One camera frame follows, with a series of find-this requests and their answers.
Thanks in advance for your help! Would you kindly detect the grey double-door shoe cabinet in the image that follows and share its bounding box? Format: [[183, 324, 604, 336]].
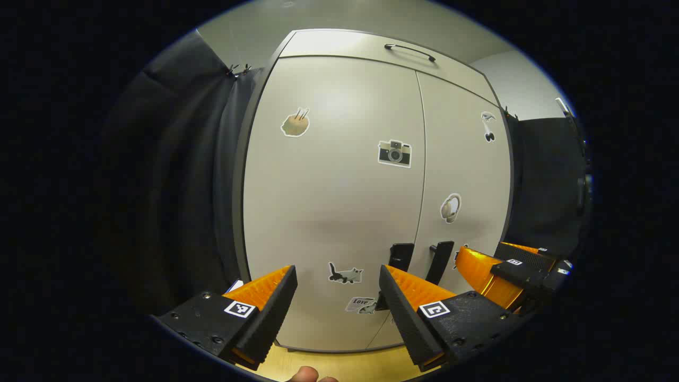
[[232, 28, 515, 353]]

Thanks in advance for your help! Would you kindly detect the headphone sticker shoe cabinet door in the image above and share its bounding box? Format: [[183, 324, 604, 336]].
[[366, 72, 512, 351]]

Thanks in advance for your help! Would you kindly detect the camera sticker shoe cabinet door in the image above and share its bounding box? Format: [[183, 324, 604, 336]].
[[243, 56, 426, 352]]

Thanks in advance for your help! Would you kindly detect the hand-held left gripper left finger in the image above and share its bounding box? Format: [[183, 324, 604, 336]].
[[151, 264, 299, 371]]

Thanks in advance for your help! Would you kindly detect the black backdrop cloth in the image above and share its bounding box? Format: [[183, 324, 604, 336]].
[[504, 114, 589, 261], [98, 29, 266, 319]]

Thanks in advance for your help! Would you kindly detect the dark curved drawer handle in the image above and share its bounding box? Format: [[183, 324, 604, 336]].
[[384, 44, 437, 63]]

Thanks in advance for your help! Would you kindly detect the black door handle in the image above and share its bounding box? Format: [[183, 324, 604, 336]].
[[424, 241, 455, 285], [376, 242, 415, 311]]

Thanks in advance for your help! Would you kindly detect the grey cabinet drawer front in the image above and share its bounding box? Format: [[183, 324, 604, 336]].
[[278, 29, 499, 104]]

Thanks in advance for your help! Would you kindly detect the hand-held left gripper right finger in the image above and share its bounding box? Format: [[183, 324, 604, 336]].
[[378, 264, 526, 372]]

